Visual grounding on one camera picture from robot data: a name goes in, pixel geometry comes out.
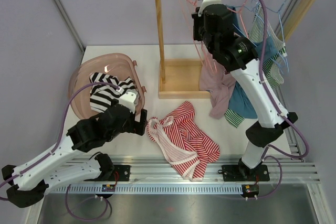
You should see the black white striped tank top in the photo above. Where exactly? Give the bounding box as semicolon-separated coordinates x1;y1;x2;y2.
89;72;137;112

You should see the red white striped tank top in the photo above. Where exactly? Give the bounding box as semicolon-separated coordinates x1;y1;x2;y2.
146;101;221;182

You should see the mauve pink tank top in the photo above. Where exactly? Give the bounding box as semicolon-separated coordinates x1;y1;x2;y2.
199;61;236;119

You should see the teal blue tank top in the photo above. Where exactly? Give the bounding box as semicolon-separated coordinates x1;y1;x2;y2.
226;5;281;119

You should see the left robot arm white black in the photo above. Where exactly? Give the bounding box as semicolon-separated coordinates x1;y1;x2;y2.
2;103;148;208

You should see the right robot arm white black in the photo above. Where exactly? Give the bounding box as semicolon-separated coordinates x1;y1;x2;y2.
192;4;298;180

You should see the green white striped tank top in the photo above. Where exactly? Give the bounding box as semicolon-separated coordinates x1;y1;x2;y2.
224;3;288;129

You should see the wooden clothes rack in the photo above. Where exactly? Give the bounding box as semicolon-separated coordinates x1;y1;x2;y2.
155;0;315;99

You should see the pink translucent plastic basin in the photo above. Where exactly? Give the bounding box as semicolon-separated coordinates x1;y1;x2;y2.
68;53;146;119

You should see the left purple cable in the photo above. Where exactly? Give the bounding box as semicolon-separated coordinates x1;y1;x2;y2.
0;83;124;221

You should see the purple cable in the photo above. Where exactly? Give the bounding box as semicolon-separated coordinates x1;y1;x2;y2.
203;0;310;200
0;83;124;221

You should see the white slotted cable duct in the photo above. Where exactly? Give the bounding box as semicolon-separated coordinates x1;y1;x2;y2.
53;184;243;195

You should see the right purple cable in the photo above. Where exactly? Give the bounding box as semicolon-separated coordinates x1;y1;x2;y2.
203;0;310;200

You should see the aluminium mounting rail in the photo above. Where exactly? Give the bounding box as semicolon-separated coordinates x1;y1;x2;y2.
65;155;321;183

